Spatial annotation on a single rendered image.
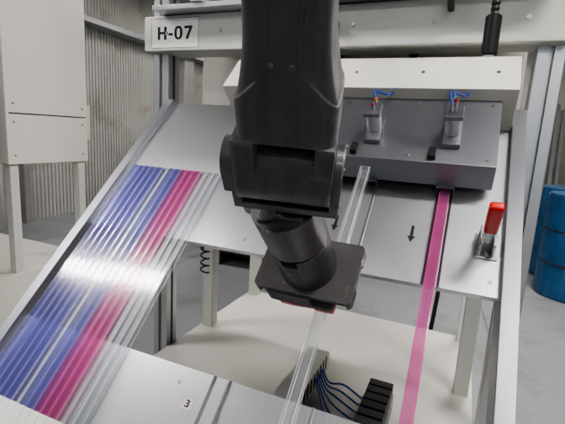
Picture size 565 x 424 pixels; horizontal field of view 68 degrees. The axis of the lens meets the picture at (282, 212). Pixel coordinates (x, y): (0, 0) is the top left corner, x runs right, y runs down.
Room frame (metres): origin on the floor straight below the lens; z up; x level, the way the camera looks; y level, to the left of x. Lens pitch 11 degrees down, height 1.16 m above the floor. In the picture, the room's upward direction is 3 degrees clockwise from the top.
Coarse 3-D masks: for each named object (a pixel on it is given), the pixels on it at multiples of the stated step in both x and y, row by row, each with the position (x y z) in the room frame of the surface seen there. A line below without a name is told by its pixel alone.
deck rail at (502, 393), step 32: (512, 128) 0.66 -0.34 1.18; (512, 160) 0.61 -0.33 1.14; (512, 192) 0.57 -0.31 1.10; (512, 224) 0.53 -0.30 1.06; (512, 256) 0.50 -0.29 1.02; (512, 288) 0.47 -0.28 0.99; (512, 320) 0.44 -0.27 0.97; (512, 352) 0.42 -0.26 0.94; (512, 384) 0.39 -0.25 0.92; (512, 416) 0.37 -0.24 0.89
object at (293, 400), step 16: (368, 176) 0.59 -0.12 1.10; (352, 192) 0.57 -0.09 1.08; (352, 208) 0.55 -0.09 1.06; (352, 224) 0.53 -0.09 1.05; (320, 320) 0.44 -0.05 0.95; (320, 336) 0.44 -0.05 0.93; (304, 352) 0.42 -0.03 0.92; (304, 368) 0.41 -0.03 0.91; (304, 384) 0.40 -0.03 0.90; (288, 400) 0.39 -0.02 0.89; (288, 416) 0.38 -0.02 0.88
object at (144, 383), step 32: (0, 352) 0.57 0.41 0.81; (128, 352) 0.53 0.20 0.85; (128, 384) 0.49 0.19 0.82; (160, 384) 0.48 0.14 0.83; (192, 384) 0.48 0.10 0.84; (224, 384) 0.47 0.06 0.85; (96, 416) 0.47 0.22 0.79; (128, 416) 0.46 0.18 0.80; (160, 416) 0.45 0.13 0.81; (192, 416) 0.45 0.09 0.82; (224, 416) 0.44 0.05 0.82; (256, 416) 0.43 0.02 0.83; (320, 416) 0.42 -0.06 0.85
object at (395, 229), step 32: (160, 128) 0.90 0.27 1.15; (192, 128) 0.87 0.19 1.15; (224, 128) 0.84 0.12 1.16; (160, 160) 0.82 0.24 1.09; (192, 160) 0.80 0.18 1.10; (224, 192) 0.71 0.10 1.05; (384, 192) 0.63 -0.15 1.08; (416, 192) 0.62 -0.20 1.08; (480, 192) 0.59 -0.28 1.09; (224, 224) 0.66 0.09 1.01; (384, 224) 0.59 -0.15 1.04; (416, 224) 0.58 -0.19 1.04; (448, 224) 0.56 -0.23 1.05; (480, 224) 0.56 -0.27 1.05; (256, 256) 0.61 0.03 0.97; (384, 256) 0.55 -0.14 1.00; (416, 256) 0.54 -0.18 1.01; (448, 256) 0.53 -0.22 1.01; (448, 288) 0.50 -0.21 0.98; (480, 288) 0.49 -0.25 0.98
